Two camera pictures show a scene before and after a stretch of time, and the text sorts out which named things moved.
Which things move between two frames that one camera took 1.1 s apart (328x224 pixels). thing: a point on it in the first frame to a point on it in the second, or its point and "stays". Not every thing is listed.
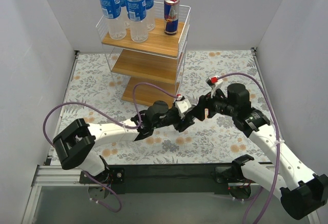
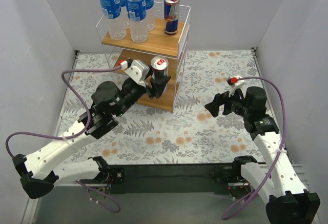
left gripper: (177, 121) to (149, 88)
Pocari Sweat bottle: (110, 9) stays
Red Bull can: (171, 3) stays
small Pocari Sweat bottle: (136, 10) stays
